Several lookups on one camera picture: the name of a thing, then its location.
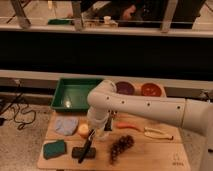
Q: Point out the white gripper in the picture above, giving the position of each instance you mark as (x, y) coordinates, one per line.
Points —
(97, 120)

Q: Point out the red-orange bowl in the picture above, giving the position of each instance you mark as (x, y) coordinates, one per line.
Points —
(151, 89)

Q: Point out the orange carrot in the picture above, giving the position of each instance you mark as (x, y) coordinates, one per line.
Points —
(122, 125)

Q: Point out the purple grape bunch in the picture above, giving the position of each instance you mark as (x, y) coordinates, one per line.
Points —
(120, 146)

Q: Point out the wooden board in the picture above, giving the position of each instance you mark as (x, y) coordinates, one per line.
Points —
(147, 154)

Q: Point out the black brush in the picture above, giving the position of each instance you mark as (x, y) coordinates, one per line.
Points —
(77, 152)

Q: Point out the teal sponge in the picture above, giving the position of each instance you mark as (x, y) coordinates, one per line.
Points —
(54, 149)

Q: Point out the light blue cloth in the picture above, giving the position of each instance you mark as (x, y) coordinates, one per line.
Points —
(66, 125)

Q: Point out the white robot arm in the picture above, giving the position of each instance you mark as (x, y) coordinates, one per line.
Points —
(193, 115)

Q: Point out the purple bowl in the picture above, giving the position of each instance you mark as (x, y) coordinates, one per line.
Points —
(125, 88)

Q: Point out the green plastic tray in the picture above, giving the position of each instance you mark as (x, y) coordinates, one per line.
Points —
(71, 94)

